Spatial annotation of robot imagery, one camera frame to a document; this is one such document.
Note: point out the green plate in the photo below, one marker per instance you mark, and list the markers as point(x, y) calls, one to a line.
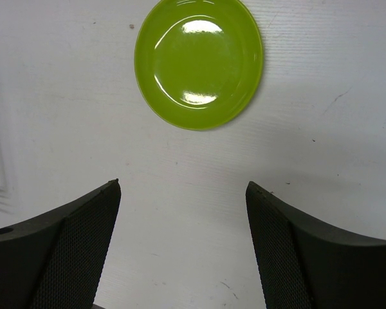
point(198, 64)

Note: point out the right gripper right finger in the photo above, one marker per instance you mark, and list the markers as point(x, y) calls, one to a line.
point(304, 262)

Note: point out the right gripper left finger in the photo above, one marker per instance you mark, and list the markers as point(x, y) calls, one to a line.
point(56, 259)

